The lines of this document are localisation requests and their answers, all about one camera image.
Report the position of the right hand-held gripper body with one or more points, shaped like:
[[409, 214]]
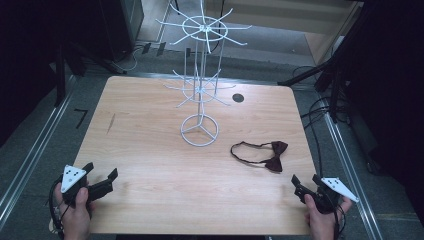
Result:
[[328, 195]]

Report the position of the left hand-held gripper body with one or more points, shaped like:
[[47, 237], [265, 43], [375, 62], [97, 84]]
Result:
[[71, 176]]

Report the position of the person's right hand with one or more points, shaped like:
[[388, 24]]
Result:
[[322, 225]]

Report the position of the person's left hand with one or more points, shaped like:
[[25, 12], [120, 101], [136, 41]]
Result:
[[76, 221]]

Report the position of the dark red bow tie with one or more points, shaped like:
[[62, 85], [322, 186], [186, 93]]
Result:
[[276, 163]]

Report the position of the black tape floor mark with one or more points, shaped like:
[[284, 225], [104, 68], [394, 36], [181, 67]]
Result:
[[81, 117]]

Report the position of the black metal stand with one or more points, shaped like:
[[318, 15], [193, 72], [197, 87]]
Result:
[[60, 73], [335, 71]]

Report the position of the black power plug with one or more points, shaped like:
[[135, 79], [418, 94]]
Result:
[[146, 48]]

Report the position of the dark cabinet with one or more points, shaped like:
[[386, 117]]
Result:
[[125, 26]]

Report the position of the metal floor rail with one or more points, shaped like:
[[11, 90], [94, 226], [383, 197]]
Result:
[[33, 146], [346, 173]]

